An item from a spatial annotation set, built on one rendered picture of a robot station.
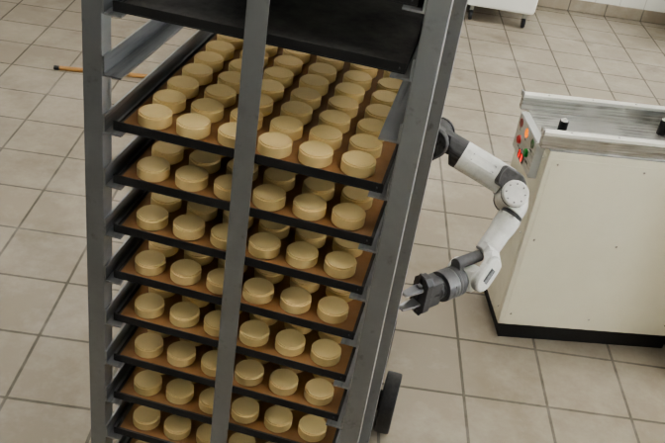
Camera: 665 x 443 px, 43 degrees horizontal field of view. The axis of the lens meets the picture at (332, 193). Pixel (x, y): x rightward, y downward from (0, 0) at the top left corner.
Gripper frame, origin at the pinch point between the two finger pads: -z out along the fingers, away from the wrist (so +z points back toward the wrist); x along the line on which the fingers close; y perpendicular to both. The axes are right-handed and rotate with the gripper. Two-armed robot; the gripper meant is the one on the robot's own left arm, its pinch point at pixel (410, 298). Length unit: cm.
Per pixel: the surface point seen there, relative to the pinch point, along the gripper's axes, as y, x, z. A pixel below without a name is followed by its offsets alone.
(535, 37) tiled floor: -249, -67, 361
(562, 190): -20, 0, 88
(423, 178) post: 13, 50, -20
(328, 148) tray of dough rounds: 39, 82, -70
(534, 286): -19, -41, 89
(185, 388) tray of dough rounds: 24, 28, -82
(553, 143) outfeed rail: -25, 17, 82
